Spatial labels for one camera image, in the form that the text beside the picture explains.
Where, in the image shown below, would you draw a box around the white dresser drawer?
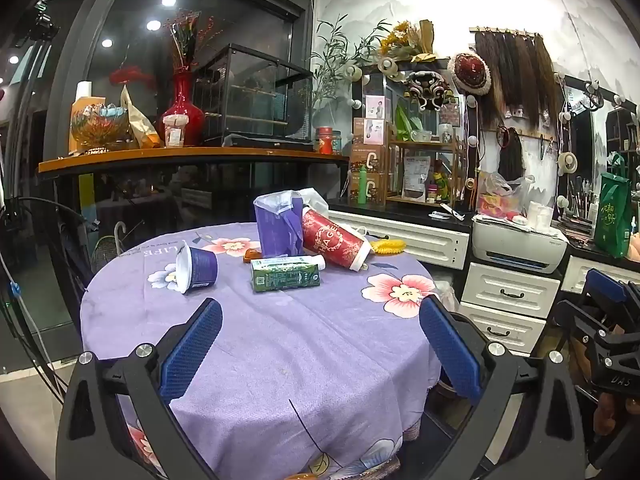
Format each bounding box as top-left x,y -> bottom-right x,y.
560,255 -> 601,295

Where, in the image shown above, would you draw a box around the large green leaves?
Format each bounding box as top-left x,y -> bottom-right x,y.
394,104 -> 417,142

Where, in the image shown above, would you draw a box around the plastic cup with label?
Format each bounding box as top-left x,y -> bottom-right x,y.
162,114 -> 190,148

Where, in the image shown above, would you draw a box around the green shopping bag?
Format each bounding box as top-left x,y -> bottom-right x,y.
592,152 -> 633,259

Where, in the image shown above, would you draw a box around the long white drawer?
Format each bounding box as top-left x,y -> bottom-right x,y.
327,210 -> 471,271

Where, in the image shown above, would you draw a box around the red patterned paper cup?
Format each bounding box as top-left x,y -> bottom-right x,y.
301,208 -> 372,272

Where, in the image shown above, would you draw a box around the green drink carton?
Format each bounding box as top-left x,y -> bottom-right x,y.
250,255 -> 321,293

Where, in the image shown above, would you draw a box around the clear bag with colourful contents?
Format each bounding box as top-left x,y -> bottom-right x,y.
476,171 -> 535,220

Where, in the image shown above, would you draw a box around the brown paper bag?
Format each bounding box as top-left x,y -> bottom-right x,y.
120,85 -> 163,150

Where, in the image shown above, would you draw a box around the white and purple yogurt cup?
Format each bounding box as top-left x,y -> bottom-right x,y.
175,240 -> 219,295

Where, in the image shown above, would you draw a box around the person's right hand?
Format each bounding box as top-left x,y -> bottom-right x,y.
595,391 -> 620,436

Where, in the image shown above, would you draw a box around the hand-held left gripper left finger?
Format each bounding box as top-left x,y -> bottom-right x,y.
56,297 -> 223,480

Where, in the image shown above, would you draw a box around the red vase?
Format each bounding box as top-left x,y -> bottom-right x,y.
161,71 -> 206,147

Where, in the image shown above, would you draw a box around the patterned glass bowl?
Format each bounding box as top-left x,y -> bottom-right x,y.
70,104 -> 131,153

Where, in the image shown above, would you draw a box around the purple floral tablecloth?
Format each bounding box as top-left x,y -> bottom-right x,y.
80,222 -> 443,480

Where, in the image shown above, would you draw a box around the wooden counter shelf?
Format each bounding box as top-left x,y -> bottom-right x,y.
39,147 -> 351,181

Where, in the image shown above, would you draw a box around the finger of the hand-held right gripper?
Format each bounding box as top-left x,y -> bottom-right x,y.
555,300 -> 626,361
580,267 -> 640,323

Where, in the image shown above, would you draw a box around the paper packet with label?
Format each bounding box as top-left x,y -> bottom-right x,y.
402,156 -> 431,201

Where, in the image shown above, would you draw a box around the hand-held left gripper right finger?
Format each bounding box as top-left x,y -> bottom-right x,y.
419,295 -> 586,480

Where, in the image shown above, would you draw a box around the purple plastic bag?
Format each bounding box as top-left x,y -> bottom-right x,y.
254,191 -> 304,257

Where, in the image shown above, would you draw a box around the green leafy plant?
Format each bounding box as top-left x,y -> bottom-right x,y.
310,15 -> 393,111

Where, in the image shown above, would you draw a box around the black hair bundle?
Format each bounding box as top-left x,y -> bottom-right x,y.
497,127 -> 526,182

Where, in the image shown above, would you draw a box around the black cables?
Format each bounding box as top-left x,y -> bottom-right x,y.
0,195 -> 98,403

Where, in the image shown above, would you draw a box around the hanging brown hair wigs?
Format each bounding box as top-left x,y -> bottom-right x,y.
474,27 -> 562,131

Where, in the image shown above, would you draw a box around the glass terrarium cage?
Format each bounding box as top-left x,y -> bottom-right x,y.
192,43 -> 315,148

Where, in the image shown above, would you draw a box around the yellow foam fruit net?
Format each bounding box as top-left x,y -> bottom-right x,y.
369,239 -> 408,257

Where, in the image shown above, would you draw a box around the pink photo box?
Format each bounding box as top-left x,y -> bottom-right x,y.
352,117 -> 386,146

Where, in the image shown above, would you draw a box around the white paper roll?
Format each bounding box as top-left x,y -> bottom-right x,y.
527,201 -> 553,231

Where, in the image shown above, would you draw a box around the brown printed box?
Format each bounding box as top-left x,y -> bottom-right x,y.
349,144 -> 390,175
349,174 -> 390,206

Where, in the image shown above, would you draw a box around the wooden bamboo rack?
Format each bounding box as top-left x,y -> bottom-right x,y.
387,125 -> 463,206

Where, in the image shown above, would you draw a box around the white plastic bag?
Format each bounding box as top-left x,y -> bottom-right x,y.
299,187 -> 330,217

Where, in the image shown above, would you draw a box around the white printer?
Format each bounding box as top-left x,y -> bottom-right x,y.
471,215 -> 570,275

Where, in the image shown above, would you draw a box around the white cabinet drawer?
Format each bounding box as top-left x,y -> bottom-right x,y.
461,262 -> 561,318
457,302 -> 547,357

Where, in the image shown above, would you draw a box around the round red embroidered hat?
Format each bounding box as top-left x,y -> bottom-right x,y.
446,52 -> 491,95

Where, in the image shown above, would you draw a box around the dried yellow flowers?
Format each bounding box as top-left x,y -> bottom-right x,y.
377,20 -> 436,61

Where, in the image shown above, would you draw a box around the decorative mask ornament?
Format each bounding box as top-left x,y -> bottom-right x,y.
405,71 -> 455,111

